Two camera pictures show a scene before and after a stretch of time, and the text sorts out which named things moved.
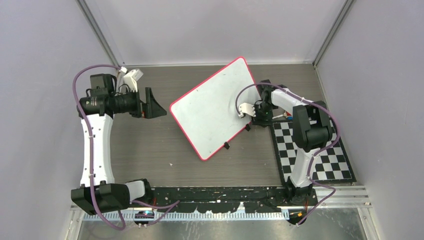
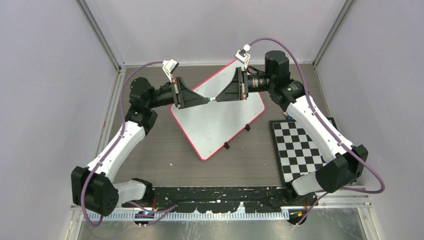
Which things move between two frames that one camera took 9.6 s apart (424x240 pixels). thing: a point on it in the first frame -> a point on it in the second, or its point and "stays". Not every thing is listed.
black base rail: [224, 199] stays
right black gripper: [262, 121] -> [234, 91]
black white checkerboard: [332, 166] stays
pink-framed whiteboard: [206, 115] stays
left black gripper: [151, 109] -> [184, 97]
